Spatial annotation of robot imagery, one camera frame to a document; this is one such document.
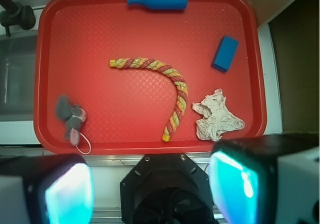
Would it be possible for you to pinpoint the blue rectangular block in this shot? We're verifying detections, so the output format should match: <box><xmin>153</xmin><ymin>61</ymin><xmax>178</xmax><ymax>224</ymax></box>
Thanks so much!
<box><xmin>211</xmin><ymin>36</ymin><xmax>239</xmax><ymax>73</ymax></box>

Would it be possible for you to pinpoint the grey sink faucet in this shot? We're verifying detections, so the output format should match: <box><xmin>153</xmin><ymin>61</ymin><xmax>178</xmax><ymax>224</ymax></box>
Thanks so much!
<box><xmin>0</xmin><ymin>0</ymin><xmax>36</xmax><ymax>37</ymax></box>

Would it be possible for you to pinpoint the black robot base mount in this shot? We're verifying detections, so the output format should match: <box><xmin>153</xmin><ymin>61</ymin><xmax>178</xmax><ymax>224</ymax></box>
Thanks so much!
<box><xmin>119</xmin><ymin>154</ymin><xmax>218</xmax><ymax>223</ymax></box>

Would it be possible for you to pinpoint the blue plastic bottle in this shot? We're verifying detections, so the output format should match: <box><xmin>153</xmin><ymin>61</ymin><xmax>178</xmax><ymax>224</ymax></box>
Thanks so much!
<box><xmin>127</xmin><ymin>0</ymin><xmax>189</xmax><ymax>10</ymax></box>

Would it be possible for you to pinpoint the multicolour twisted rope toy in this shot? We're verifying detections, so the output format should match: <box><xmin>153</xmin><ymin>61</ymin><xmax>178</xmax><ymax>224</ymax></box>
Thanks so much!
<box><xmin>109</xmin><ymin>58</ymin><xmax>189</xmax><ymax>142</ymax></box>

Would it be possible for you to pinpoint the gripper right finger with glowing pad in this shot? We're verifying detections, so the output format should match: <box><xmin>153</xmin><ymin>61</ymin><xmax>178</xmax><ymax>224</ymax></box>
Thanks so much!
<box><xmin>208</xmin><ymin>133</ymin><xmax>320</xmax><ymax>223</ymax></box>

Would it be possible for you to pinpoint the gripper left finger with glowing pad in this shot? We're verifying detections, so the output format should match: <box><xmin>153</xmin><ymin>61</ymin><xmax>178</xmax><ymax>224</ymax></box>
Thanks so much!
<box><xmin>0</xmin><ymin>154</ymin><xmax>95</xmax><ymax>223</ymax></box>

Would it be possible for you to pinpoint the grey toy sink basin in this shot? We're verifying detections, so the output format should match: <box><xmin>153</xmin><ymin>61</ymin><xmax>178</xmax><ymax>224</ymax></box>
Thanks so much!
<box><xmin>0</xmin><ymin>31</ymin><xmax>38</xmax><ymax>121</ymax></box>

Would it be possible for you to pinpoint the red plastic tray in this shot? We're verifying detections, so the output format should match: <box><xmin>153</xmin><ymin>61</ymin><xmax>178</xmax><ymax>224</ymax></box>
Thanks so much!
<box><xmin>33</xmin><ymin>0</ymin><xmax>267</xmax><ymax>155</ymax></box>

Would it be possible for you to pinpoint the grey plush mouse toy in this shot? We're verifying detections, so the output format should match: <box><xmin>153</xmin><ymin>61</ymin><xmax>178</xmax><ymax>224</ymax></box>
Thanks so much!
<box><xmin>55</xmin><ymin>94</ymin><xmax>92</xmax><ymax>155</ymax></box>

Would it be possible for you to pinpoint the crumpled white cloth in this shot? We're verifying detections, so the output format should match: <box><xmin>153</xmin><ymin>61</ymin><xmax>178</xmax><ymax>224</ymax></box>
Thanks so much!
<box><xmin>191</xmin><ymin>89</ymin><xmax>245</xmax><ymax>142</ymax></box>

